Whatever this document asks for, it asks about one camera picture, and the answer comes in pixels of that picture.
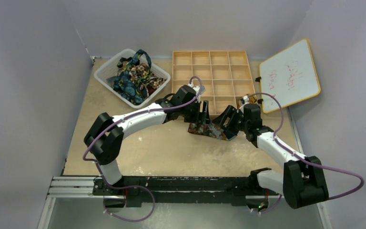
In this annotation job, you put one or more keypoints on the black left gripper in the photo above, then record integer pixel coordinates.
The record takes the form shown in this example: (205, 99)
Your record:
(199, 117)

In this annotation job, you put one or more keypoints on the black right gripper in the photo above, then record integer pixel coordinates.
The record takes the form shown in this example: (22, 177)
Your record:
(232, 117)

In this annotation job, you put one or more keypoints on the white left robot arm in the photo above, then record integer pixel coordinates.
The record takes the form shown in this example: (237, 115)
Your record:
(104, 138)

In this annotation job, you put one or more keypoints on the wooden compartment tray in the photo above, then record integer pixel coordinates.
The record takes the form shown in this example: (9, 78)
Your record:
(226, 76)

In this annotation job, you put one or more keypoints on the brown floral tie pile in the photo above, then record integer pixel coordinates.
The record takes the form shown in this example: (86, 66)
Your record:
(143, 79)

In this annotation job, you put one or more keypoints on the blue floral tie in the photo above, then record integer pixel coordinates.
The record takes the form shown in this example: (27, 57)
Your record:
(124, 80)

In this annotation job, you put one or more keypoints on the white plastic basket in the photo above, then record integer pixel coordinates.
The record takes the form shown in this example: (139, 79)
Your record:
(109, 69)

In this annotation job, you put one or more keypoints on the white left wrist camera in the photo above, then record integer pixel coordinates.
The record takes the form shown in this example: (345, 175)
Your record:
(199, 89)

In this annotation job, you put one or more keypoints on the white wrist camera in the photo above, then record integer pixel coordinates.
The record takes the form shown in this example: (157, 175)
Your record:
(242, 101)
(199, 89)

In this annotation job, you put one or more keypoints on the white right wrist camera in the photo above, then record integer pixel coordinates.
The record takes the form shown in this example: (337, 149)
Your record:
(242, 101)

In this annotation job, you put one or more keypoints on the whiteboard with wooden frame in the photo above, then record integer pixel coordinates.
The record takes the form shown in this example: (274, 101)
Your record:
(289, 76)

